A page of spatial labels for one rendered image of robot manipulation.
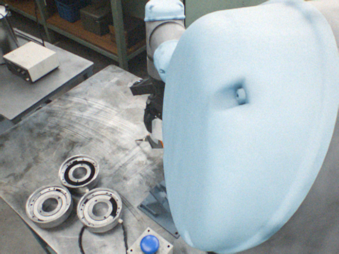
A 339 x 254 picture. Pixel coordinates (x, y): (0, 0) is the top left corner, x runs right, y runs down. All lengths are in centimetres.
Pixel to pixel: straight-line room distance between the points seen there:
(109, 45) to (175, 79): 229
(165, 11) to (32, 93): 91
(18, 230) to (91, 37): 152
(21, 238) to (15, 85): 78
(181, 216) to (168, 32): 42
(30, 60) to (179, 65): 130
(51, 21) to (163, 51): 247
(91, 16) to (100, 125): 165
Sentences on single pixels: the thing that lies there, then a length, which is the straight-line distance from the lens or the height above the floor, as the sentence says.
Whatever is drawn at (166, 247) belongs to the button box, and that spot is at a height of 85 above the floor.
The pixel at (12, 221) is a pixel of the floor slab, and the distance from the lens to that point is 185.
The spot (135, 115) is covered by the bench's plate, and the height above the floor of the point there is 80.
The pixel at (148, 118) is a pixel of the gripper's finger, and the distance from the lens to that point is 73.
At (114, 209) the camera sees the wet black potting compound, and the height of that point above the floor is 83.
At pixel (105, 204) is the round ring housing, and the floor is 82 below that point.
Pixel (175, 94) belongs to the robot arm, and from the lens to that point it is 16.
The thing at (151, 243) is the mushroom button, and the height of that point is 87.
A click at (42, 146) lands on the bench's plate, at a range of 98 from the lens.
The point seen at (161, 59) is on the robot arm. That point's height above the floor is 121.
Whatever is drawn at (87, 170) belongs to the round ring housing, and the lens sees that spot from 84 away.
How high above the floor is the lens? 149
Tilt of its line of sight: 46 degrees down
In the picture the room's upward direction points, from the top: straight up
